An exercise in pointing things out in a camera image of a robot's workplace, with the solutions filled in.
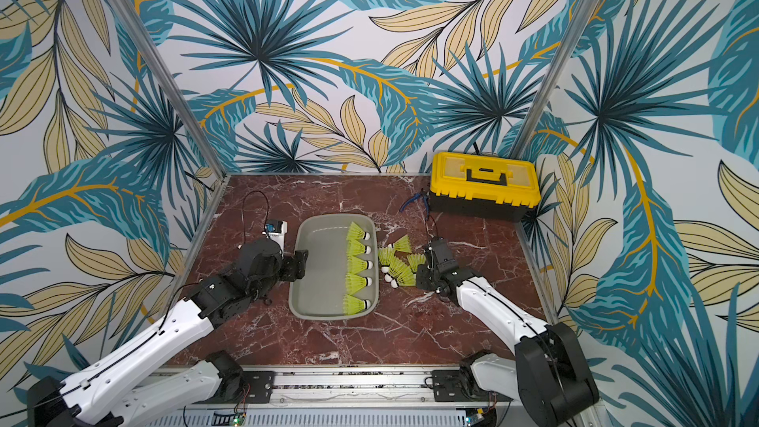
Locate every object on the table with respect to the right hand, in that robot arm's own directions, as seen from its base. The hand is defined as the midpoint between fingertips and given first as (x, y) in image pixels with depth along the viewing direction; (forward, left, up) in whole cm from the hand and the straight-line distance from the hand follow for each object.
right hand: (425, 275), depth 89 cm
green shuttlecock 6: (+11, +6, 0) cm, 12 cm away
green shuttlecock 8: (+3, +8, -1) cm, 9 cm away
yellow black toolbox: (+25, -21, +12) cm, 35 cm away
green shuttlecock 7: (+7, +12, 0) cm, 14 cm away
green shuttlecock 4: (-2, +21, 0) cm, 21 cm away
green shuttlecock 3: (+4, +21, 0) cm, 21 cm away
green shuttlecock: (+16, +21, 0) cm, 26 cm away
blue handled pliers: (+35, -5, -3) cm, 35 cm away
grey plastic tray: (-3, +31, -5) cm, 32 cm away
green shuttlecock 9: (-1, +6, -1) cm, 6 cm away
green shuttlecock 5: (-9, +21, +1) cm, 23 cm away
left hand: (0, +36, +14) cm, 38 cm away
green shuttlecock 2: (+10, +21, 0) cm, 23 cm away
